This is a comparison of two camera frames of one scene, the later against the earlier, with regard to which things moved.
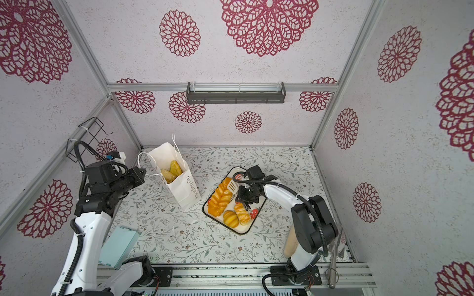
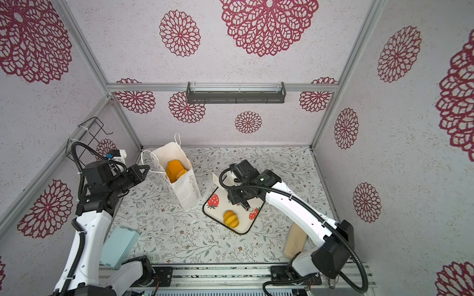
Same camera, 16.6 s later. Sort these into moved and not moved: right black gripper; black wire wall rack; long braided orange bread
Moved: long braided orange bread
Not moved: black wire wall rack; right black gripper
